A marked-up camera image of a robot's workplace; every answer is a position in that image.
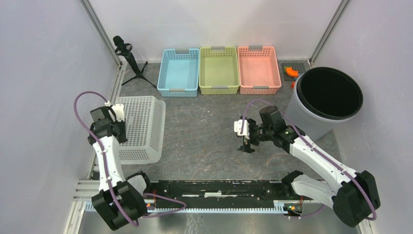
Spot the large white perforated basket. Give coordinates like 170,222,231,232
116,96,166,165

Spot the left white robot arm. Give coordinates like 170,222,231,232
88,104,153,231

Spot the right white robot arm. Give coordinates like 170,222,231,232
234,106,381,227

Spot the pink plastic basket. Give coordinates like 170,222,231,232
237,46,282,95

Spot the dark tray with orange blocks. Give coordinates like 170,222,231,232
281,62,307,81

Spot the green plastic basket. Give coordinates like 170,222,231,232
199,46,240,95

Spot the grey bin with black liner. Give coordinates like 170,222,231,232
284,67,364,140

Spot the black microphone on tripod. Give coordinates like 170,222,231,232
113,36,156,88

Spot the blue plastic basket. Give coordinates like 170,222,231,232
157,48,200,98

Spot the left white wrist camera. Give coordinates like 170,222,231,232
105,101,125,122

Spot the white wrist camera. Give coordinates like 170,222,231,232
105,101,125,122
234,119,250,139

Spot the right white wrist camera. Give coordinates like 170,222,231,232
234,119,250,139

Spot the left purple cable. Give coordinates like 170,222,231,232
73,91,140,228

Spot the purple cable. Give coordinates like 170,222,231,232
240,98,377,221
73,91,140,228

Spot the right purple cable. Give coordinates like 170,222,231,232
240,98,377,221

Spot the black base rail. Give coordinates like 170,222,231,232
151,180,289,208

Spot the white cable duct strip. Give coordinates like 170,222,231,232
147,202,302,215

